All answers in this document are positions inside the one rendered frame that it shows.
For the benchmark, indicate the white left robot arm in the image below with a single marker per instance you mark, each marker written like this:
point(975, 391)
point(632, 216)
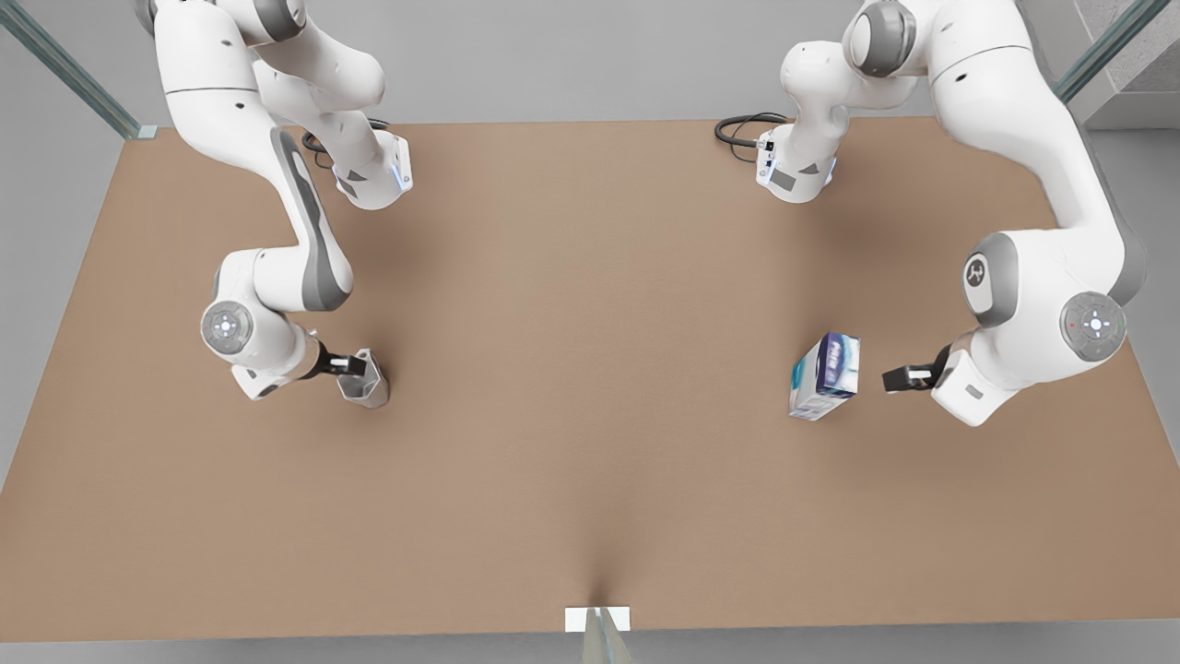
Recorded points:
point(1032, 157)

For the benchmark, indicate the grey faceted cup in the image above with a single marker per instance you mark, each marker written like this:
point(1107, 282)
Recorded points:
point(367, 387)

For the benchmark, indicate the silver frame post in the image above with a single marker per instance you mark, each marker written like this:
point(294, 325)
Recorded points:
point(74, 74)
point(1106, 46)
point(599, 632)

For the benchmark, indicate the blue and white printed box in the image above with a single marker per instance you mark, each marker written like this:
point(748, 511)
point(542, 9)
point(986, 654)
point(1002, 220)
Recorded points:
point(825, 378)

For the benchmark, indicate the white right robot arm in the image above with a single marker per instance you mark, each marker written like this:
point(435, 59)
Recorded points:
point(277, 240)

